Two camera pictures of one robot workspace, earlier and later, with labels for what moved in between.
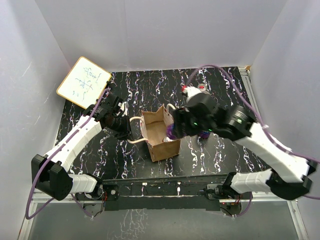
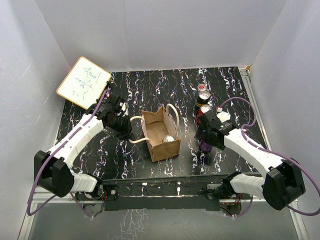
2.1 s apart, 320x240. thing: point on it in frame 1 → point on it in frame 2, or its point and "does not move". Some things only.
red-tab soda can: x=202 y=87 does not move
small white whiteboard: x=84 y=83 does not move
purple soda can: x=170 y=128 → x=205 y=147
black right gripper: x=182 y=116 → x=199 y=134
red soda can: x=166 y=139 does not move
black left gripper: x=126 y=133 does not move
